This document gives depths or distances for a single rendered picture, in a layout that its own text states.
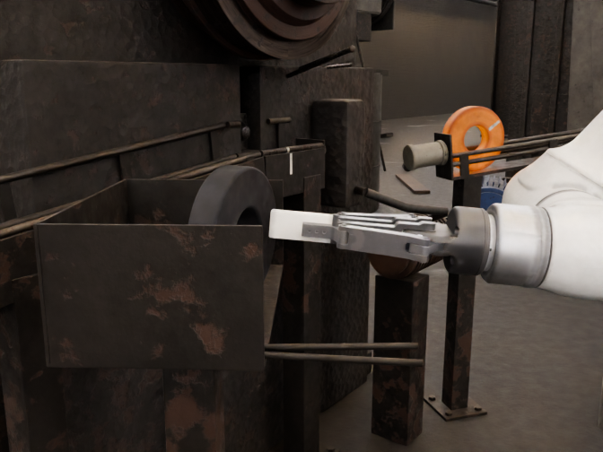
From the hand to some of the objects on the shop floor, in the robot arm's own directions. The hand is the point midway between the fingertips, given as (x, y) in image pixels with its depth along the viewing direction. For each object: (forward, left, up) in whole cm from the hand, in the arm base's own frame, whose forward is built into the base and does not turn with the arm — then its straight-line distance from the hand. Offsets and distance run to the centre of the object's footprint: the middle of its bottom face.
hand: (301, 226), depth 72 cm
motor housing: (+38, -73, -65) cm, 105 cm away
